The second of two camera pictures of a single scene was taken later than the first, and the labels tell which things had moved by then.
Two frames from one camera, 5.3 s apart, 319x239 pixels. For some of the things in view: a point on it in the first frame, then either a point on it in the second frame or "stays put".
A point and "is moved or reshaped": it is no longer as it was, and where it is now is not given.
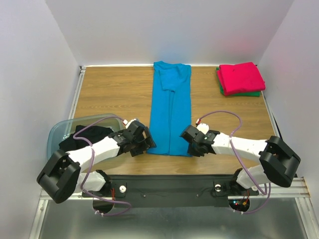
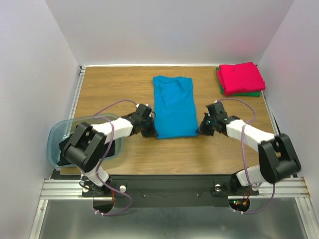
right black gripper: (189, 139) → (206, 126)
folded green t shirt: (251, 94) stays put
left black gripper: (147, 143) → (152, 133)
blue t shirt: (170, 121) is moved or reshaped
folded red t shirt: (240, 78) stays put
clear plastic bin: (107, 121) stays put
